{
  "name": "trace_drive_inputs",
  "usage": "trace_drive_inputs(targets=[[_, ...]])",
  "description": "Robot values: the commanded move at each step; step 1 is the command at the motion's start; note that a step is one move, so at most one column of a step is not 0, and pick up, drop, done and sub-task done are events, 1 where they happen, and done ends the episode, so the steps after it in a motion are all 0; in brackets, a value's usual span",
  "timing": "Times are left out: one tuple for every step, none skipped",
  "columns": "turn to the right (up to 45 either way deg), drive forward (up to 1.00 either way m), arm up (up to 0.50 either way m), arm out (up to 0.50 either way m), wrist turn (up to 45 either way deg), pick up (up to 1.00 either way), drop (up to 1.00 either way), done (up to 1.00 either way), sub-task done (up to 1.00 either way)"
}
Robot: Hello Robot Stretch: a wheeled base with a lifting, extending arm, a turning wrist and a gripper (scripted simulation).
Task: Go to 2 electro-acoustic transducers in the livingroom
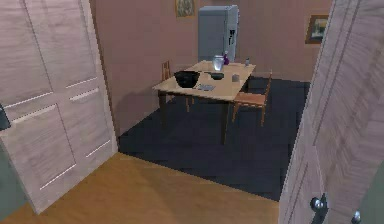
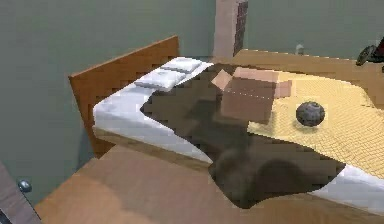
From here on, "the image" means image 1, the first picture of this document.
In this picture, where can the light wooden dining table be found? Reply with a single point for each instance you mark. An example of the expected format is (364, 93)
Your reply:
(230, 85)

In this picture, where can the purple bottle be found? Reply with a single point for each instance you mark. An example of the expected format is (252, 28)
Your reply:
(226, 59)

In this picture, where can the pale wooden panel door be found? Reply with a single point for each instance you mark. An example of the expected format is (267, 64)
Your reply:
(346, 116)
(50, 83)

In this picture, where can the silver round door knob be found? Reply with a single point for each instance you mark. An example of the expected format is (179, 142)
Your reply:
(318, 204)
(356, 217)

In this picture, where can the small black pan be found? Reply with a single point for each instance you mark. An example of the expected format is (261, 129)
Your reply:
(216, 75)

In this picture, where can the framed picture with brown frame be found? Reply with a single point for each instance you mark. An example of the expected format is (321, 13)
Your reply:
(316, 29)

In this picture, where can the clear glass jar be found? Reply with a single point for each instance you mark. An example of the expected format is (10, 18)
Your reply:
(218, 63)

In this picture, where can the framed picture with gold frame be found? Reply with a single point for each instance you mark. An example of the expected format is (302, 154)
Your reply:
(184, 7)

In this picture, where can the black bowl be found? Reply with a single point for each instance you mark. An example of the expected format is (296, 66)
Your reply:
(186, 79)

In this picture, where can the grey fridge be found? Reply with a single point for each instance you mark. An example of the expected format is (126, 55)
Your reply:
(213, 31)

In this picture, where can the brown wooden chair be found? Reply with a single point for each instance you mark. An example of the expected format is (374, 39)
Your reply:
(253, 99)
(166, 71)

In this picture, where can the small grey shaker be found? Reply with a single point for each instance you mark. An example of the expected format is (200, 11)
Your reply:
(247, 61)

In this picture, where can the grey flat tablet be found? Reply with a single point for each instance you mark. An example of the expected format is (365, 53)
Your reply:
(205, 87)

